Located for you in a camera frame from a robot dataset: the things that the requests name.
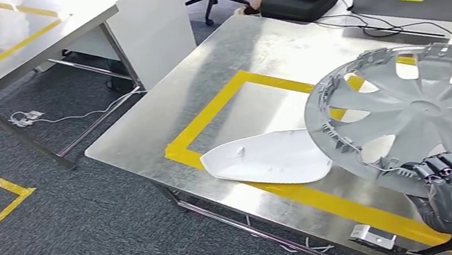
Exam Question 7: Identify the white floor cable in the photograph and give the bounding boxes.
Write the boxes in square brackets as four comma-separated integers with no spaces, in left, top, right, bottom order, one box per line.
[278,234,336,255]

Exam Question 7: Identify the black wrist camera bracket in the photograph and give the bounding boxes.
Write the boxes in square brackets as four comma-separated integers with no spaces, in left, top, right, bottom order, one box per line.
[393,236,452,255]

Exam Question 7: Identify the stainless steel workbench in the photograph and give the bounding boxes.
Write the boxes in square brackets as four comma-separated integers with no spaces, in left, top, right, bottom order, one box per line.
[68,0,452,255]
[0,0,156,181]

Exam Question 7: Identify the silver plastic wheel hubcap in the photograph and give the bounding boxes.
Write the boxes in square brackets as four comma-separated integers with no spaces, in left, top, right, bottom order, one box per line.
[295,37,452,214]

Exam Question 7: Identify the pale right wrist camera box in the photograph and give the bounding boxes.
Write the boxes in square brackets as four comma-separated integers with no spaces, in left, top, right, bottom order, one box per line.
[348,219,400,255]

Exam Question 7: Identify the black desk cables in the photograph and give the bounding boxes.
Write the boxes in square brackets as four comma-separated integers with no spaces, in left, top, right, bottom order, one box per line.
[310,0,452,61]

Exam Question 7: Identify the white panel desk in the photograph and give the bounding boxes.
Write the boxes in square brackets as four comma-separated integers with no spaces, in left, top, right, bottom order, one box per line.
[54,0,202,102]

